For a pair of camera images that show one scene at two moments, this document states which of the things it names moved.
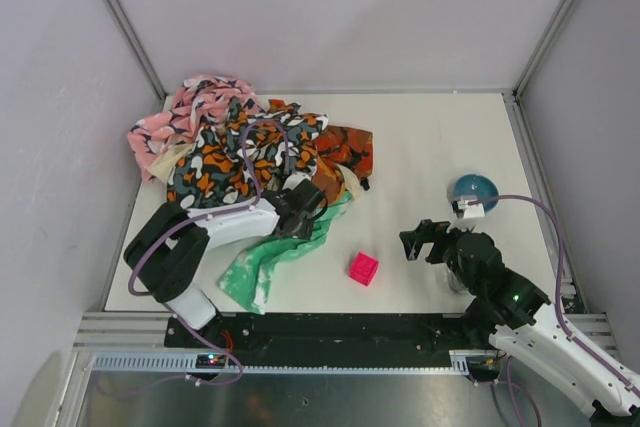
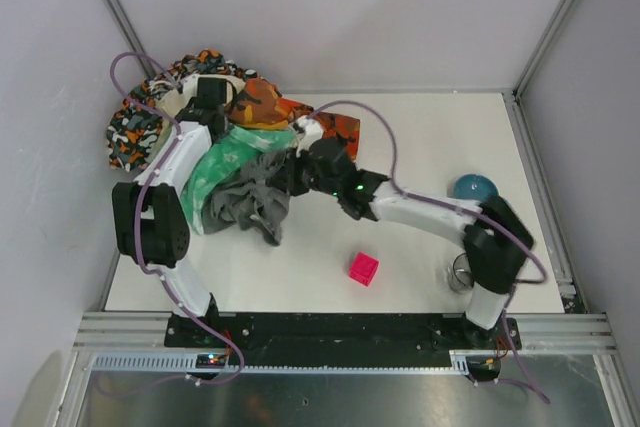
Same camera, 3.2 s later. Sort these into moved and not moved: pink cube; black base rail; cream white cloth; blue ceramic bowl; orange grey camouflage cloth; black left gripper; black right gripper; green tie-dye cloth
Moved: black left gripper; cream white cloth; green tie-dye cloth; black right gripper; orange grey camouflage cloth
Not moved: black base rail; blue ceramic bowl; pink cube
